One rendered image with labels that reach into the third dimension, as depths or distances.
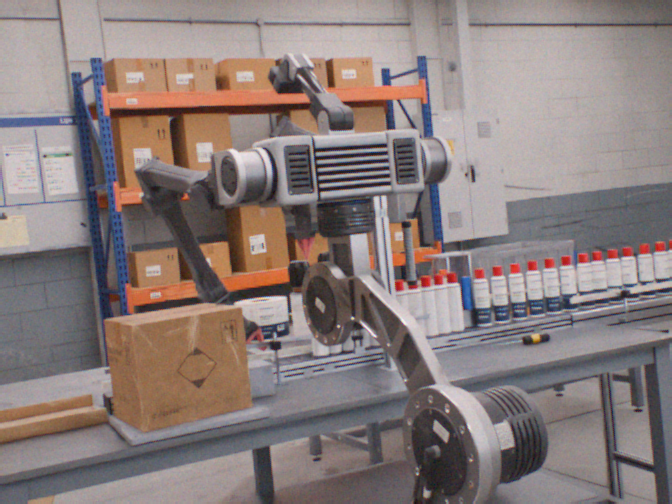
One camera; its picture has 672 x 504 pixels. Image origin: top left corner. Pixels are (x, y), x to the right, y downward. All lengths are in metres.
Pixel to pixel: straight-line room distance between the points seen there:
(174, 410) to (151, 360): 0.14
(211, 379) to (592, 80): 8.05
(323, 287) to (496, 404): 0.54
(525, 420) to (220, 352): 0.91
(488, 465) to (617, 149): 8.63
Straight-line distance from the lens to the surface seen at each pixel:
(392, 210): 2.77
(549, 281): 3.29
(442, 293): 3.03
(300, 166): 1.99
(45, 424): 2.55
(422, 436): 1.75
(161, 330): 2.27
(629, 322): 3.49
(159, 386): 2.28
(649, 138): 10.52
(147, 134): 6.43
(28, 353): 6.98
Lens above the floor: 1.37
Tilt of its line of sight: 3 degrees down
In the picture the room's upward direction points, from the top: 6 degrees counter-clockwise
